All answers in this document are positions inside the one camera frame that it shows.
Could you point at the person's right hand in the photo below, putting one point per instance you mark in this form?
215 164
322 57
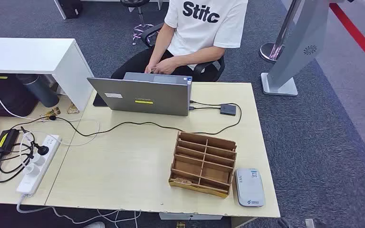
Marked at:
150 67

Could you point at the person's left hand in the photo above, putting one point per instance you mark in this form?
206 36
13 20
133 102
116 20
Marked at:
166 66

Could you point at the person's right forearm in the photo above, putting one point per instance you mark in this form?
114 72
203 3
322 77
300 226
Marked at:
159 47

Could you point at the person's left forearm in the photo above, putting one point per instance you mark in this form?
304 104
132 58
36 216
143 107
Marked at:
201 56

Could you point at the person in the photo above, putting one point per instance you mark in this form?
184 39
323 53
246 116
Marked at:
201 31

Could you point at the stack of key cards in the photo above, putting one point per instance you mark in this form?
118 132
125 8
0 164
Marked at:
182 181

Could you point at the white card reader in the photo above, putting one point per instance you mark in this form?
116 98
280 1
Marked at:
248 188

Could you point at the grey laptop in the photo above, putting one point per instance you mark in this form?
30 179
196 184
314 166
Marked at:
144 94

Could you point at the black office chair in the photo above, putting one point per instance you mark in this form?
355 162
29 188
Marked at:
212 67

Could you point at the black mouse pad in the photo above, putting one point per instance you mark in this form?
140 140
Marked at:
98 100

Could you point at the black stool with chrome base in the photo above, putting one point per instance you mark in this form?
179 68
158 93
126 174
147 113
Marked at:
135 2

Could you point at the small black usb hub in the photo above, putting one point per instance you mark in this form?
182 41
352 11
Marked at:
228 109

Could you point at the gold metal trinket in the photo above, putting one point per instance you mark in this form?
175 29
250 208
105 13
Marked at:
52 111
72 109

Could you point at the black cabinet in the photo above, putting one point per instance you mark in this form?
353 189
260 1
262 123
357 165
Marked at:
70 8

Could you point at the white desk panel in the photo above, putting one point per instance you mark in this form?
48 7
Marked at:
59 8

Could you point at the dark grey thermos bottle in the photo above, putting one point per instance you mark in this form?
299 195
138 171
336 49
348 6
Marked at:
40 91

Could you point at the wooden slotted organizer box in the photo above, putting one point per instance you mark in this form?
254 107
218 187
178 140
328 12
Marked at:
214 174

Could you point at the white desk shelf unit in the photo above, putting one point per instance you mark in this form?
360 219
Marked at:
28 55

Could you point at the grey kiosk stand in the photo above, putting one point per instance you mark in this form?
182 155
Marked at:
299 47

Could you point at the black plug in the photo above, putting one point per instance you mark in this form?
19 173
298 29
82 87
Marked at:
43 150

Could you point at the white plug adapter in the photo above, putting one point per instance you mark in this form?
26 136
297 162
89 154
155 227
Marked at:
31 170
38 159

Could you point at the black bag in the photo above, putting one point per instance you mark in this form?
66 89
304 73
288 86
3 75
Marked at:
6 94

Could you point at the black power adapter yellow label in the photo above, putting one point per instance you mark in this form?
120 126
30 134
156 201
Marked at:
6 140

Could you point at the white shoe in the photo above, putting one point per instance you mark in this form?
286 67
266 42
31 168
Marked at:
95 225

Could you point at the white power strip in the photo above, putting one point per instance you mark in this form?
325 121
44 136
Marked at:
25 185

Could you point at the chrome stanchion post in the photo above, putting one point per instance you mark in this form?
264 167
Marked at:
269 52

